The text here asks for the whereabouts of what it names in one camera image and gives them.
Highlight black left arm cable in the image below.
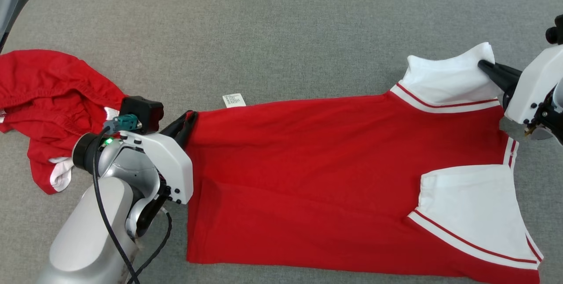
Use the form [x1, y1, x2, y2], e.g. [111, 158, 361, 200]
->
[92, 128, 172, 284]

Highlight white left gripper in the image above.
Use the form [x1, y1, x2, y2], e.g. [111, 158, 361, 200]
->
[119, 110, 199, 205]

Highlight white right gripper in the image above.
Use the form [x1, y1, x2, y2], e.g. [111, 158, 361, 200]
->
[478, 47, 563, 125]

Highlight teal left camera connector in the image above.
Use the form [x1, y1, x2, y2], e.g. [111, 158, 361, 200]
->
[103, 115, 142, 135]

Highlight red shorts with white trim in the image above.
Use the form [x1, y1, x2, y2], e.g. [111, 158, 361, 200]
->
[0, 50, 128, 195]

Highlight red and white basketball jersey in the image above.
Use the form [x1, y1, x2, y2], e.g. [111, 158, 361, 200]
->
[185, 42, 545, 284]

